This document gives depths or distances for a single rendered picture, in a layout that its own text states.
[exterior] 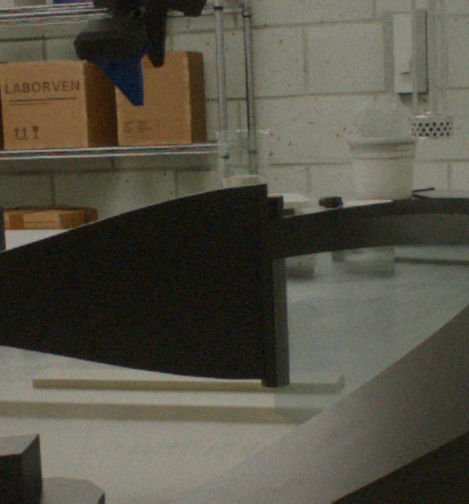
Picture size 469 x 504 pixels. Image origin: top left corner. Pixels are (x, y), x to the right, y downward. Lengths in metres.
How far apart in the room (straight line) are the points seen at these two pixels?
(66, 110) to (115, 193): 0.46
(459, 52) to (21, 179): 1.54
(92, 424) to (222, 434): 0.02
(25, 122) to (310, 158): 0.92
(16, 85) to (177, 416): 3.45
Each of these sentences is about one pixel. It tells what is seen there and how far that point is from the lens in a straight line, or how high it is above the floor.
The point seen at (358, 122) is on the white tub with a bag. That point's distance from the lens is 2.28.
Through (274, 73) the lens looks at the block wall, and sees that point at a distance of 3.74.
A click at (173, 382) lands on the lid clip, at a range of 0.21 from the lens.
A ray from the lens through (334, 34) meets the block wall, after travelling 3.71.
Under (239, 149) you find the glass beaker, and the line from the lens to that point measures 1.33.
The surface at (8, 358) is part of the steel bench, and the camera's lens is 0.95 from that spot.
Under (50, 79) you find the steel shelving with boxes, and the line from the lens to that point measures 3.59.
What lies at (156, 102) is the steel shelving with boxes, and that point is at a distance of 3.47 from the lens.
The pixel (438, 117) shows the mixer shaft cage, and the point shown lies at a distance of 1.62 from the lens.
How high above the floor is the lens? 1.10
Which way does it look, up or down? 7 degrees down
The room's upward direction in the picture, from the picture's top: 2 degrees counter-clockwise
